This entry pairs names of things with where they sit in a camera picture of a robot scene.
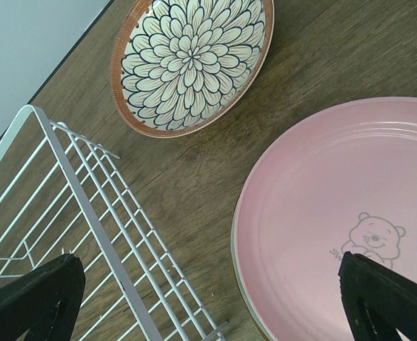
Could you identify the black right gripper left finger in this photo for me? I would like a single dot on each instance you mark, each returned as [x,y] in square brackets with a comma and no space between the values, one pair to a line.
[44,303]

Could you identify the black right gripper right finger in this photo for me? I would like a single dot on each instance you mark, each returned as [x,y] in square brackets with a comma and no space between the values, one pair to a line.
[379,303]

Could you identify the pink round plate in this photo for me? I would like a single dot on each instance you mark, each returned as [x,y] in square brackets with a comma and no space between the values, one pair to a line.
[344,179]

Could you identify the floral plate with orange rim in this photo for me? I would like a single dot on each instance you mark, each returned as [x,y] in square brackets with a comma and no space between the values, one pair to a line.
[177,66]

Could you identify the teal plate with flower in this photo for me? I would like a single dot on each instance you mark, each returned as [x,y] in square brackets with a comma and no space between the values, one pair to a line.
[252,314]

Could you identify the white wire dish rack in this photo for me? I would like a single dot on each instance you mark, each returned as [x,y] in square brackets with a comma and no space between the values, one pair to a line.
[61,193]

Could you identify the black table edge frame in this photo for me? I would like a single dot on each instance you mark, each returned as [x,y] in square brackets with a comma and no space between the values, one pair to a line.
[35,36]

